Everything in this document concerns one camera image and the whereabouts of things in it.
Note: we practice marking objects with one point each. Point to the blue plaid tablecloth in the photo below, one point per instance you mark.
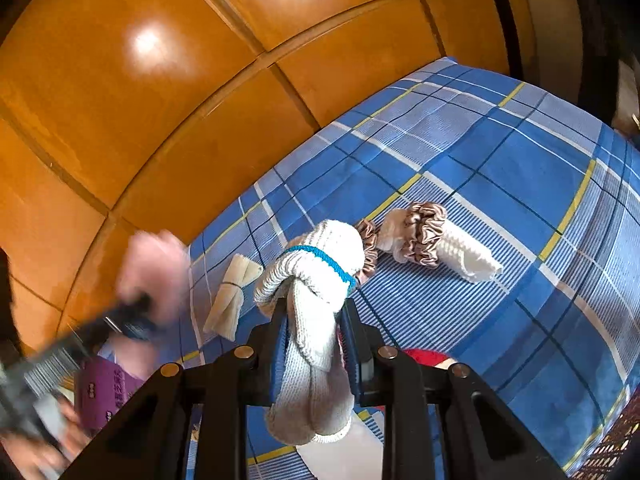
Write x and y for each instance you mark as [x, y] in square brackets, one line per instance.
[549, 189]

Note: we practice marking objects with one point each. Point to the white knitted glove bundle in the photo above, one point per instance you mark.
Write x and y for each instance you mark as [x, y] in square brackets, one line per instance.
[314, 275]

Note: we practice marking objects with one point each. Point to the rolled white cloth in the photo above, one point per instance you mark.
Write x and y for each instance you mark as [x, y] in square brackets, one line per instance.
[224, 315]

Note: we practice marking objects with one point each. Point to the orange wooden wall cabinet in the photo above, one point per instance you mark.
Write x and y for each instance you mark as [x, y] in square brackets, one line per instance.
[119, 115]

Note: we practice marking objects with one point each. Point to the brown satin scrunchie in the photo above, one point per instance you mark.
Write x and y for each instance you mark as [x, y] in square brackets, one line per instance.
[423, 229]

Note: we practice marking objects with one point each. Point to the wicker chair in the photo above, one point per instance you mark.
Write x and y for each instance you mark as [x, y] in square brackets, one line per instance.
[617, 455]

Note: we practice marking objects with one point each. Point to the person's left hand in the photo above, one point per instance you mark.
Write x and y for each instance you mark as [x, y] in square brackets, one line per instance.
[26, 458]

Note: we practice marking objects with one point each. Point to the purple cardboard box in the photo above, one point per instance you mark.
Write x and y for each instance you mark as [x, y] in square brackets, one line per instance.
[102, 387]

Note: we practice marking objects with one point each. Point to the pink soft object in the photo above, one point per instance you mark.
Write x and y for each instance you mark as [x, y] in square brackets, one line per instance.
[156, 265]

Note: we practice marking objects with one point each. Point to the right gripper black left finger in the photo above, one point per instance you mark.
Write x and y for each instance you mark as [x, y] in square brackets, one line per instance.
[148, 438]

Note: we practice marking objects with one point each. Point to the red soft object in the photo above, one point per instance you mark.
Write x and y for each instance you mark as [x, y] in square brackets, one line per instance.
[430, 358]

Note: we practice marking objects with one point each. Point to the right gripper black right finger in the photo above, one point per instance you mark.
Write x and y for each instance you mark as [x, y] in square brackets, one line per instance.
[438, 422]

